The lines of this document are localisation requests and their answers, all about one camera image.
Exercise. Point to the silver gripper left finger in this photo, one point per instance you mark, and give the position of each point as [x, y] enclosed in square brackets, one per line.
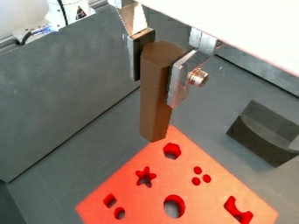
[140, 34]

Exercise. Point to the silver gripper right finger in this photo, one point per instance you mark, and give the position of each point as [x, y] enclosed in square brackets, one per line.
[188, 71]

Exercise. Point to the brown hexagonal peg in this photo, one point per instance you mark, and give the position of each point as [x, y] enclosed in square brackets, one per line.
[158, 57]

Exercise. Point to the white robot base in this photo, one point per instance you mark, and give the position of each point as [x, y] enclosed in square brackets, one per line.
[65, 12]

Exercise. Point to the black foam block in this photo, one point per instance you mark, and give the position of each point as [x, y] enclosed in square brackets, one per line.
[269, 134]

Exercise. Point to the red shape sorter board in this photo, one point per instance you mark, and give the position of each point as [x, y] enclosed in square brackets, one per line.
[173, 184]

